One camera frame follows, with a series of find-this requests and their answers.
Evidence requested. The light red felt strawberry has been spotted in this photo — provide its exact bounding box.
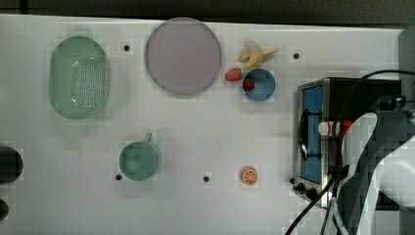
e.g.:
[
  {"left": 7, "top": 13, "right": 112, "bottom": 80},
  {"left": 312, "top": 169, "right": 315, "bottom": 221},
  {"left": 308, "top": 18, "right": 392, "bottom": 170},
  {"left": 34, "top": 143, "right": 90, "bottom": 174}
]
[{"left": 225, "top": 68, "right": 242, "bottom": 82}]

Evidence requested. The silver toaster oven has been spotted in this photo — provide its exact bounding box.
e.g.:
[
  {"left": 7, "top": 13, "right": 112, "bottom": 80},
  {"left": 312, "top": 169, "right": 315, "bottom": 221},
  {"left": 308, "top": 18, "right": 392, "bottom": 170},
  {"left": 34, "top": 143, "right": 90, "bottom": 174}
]
[{"left": 293, "top": 77, "right": 401, "bottom": 209}]

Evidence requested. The green perforated basket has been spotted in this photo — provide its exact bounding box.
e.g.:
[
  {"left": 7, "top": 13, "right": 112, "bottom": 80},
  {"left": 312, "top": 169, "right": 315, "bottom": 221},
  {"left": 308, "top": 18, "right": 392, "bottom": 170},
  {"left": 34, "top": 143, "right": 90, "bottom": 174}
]
[{"left": 49, "top": 36, "right": 111, "bottom": 119}]

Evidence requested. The dark red strawberry in bowl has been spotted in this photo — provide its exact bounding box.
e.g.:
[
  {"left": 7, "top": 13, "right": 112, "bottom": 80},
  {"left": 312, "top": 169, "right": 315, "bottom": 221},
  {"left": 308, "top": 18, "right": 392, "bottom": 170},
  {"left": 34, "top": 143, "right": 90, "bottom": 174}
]
[{"left": 243, "top": 78, "right": 254, "bottom": 91}]

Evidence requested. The green mug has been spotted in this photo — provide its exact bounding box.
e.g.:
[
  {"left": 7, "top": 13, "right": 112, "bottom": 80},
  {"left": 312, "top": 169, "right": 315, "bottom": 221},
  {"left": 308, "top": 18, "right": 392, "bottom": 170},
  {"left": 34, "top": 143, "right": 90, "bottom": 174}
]
[{"left": 118, "top": 132, "right": 161, "bottom": 181}]

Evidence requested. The toy orange half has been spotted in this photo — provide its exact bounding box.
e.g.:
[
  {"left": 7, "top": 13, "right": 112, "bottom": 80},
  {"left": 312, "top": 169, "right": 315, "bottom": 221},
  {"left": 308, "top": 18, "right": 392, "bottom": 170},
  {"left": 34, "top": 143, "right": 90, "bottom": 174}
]
[{"left": 241, "top": 166, "right": 258, "bottom": 186}]

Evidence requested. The peeled toy banana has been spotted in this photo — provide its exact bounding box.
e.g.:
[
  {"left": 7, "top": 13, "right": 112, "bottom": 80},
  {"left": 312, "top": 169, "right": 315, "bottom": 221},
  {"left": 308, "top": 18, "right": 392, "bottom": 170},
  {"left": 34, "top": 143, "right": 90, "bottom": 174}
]
[{"left": 238, "top": 39, "right": 279, "bottom": 72}]

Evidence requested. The black round object at edge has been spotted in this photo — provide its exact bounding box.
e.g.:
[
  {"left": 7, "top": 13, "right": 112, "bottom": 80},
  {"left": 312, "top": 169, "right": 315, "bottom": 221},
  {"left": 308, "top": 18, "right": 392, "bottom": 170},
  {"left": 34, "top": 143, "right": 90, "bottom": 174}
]
[{"left": 0, "top": 147, "right": 23, "bottom": 184}]

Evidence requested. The blue bowl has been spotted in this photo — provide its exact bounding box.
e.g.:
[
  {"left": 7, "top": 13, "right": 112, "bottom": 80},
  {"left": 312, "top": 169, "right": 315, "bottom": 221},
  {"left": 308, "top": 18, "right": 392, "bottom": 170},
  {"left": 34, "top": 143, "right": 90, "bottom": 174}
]
[{"left": 242, "top": 69, "right": 276, "bottom": 102}]

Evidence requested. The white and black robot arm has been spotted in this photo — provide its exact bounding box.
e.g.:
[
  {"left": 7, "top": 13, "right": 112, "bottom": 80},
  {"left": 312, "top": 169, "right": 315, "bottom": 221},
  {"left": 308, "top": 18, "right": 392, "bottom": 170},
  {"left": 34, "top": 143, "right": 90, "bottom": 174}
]
[{"left": 331, "top": 111, "right": 414, "bottom": 235}]

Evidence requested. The red felt ketchup bottle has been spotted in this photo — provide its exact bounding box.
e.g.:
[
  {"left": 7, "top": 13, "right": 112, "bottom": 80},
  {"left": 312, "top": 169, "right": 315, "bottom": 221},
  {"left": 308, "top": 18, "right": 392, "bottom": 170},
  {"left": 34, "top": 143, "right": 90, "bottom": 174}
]
[{"left": 318, "top": 119, "right": 352, "bottom": 137}]

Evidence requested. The grey round plate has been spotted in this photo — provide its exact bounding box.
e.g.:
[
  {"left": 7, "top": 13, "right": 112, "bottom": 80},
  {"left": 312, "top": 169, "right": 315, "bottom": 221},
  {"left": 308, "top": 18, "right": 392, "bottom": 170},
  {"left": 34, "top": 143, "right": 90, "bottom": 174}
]
[{"left": 145, "top": 18, "right": 221, "bottom": 96}]

